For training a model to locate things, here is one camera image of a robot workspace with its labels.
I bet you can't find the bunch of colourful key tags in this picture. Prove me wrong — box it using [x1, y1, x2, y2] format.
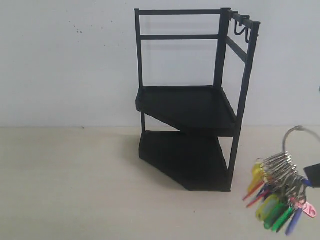
[242, 125, 320, 236]

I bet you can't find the black two-tier corner rack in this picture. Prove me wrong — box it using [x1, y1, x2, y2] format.
[134, 8, 261, 192]

